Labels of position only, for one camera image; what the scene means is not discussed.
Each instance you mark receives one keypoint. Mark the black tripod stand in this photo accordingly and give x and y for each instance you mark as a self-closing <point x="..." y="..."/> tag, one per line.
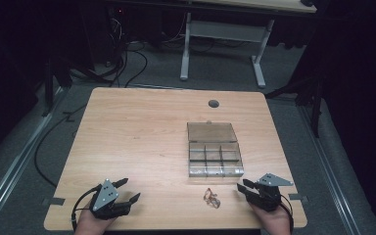
<point x="310" y="91"/>

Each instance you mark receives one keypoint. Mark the small clear brown trinket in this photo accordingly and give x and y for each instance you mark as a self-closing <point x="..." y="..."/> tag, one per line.
<point x="211" y="199"/>

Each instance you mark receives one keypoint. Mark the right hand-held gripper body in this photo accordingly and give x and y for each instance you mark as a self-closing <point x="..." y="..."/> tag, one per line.
<point x="267" y="196"/>

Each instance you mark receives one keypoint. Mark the black tape strip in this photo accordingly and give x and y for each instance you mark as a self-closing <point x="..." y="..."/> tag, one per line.
<point x="54" y="201"/>
<point x="298" y="197"/>

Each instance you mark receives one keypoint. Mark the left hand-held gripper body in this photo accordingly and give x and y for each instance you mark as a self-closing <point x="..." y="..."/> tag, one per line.
<point x="106" y="199"/>

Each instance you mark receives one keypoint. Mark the person's right hand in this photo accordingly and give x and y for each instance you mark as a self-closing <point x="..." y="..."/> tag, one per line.
<point x="275" y="222"/>

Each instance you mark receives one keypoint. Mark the desk with white legs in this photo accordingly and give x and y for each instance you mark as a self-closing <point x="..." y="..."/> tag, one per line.
<point x="228" y="31"/>

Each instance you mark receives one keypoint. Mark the clear plastic compartment box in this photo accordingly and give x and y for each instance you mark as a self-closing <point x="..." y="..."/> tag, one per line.
<point x="213" y="153"/>

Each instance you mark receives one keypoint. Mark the black metal stand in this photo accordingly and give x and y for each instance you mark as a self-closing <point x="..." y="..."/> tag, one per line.
<point x="49" y="88"/>

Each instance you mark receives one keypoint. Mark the metal floor rail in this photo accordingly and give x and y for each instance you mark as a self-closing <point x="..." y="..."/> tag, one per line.
<point x="329" y="169"/>
<point x="16" y="163"/>

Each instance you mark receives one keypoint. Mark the person's left hand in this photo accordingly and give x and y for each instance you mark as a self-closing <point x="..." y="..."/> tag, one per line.
<point x="89" y="225"/>

